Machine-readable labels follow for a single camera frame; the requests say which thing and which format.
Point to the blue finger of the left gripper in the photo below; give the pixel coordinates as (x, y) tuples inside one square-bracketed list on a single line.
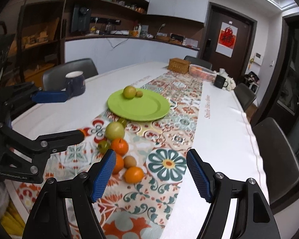
[(39, 97)]

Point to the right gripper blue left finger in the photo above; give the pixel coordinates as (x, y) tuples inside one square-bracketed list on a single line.
[(48, 217)]

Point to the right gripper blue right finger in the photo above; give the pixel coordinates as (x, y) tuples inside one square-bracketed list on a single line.
[(253, 216)]

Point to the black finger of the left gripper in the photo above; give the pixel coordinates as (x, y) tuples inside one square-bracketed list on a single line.
[(52, 143)]

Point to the small green fruit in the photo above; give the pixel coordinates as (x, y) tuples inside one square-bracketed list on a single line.
[(103, 146), (123, 122)]

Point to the large green apple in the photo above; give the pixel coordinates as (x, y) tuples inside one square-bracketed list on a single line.
[(114, 130)]

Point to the orange with stem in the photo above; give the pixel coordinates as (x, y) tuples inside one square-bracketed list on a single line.
[(120, 146)]

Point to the grey chair left side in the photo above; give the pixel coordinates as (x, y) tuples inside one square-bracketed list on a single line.
[(54, 79)]

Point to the dark blue mug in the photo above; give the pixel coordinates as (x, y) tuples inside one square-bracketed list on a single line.
[(75, 83)]

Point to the yellow-green pear on plate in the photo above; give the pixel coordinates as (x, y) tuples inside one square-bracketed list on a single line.
[(129, 92)]

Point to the black coffee machine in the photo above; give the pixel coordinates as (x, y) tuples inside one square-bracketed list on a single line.
[(80, 19)]

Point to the small brown kiwi on plate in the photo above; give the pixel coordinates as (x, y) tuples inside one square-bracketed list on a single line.
[(139, 94)]

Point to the green plate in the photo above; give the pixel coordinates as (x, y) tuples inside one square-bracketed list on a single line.
[(151, 106)]

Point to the patterned table runner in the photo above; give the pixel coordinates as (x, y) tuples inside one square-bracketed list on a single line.
[(138, 210)]

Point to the woven wicker box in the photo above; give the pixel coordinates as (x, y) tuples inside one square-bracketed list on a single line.
[(179, 65)]

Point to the grey chair right far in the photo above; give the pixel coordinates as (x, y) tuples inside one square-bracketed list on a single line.
[(244, 95)]

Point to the white plush toy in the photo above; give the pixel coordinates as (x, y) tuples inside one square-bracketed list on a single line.
[(231, 82)]

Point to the grey chair far end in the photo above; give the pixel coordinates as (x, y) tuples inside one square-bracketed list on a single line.
[(198, 62)]

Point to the black mug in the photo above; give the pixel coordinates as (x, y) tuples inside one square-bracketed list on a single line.
[(220, 82)]

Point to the dark wooden door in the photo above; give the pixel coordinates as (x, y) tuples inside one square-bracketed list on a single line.
[(237, 64)]

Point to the red calendar poster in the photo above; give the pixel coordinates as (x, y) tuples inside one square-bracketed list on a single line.
[(226, 39)]

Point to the pink wire fruit basket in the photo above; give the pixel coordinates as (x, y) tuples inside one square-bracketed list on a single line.
[(202, 73)]

